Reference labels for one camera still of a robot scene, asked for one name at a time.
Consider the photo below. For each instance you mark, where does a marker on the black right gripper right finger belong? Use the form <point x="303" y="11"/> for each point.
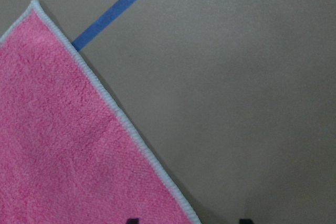
<point x="245" y="221"/>

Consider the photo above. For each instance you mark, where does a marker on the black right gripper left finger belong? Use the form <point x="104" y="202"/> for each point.
<point x="132" y="221"/>

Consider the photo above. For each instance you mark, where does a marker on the pink and grey towel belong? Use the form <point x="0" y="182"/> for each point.
<point x="69" y="154"/>

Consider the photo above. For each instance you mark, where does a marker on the blue tape line lengthwise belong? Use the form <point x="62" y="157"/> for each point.
<point x="103" y="21"/>

